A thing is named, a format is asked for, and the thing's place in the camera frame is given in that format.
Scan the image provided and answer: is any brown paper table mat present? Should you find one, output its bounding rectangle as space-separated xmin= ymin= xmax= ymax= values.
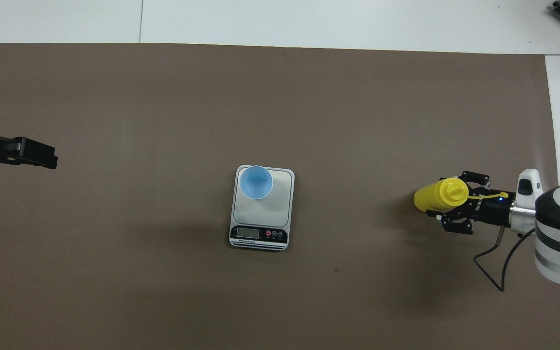
xmin=0 ymin=43 xmax=560 ymax=350

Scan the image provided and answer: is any light blue plastic cup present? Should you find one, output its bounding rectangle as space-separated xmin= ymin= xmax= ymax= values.
xmin=239 ymin=165 xmax=274 ymax=200

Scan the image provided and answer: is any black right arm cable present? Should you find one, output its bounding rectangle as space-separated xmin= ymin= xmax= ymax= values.
xmin=473 ymin=226 xmax=536 ymax=292

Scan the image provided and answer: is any silver digital kitchen scale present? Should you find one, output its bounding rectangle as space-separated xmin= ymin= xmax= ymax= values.
xmin=229 ymin=165 xmax=295 ymax=252

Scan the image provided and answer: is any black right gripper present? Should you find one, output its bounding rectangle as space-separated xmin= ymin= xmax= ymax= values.
xmin=438 ymin=171 xmax=516 ymax=235

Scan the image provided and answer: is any yellow squeeze bottle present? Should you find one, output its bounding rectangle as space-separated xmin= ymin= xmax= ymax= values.
xmin=413 ymin=178 xmax=508 ymax=213

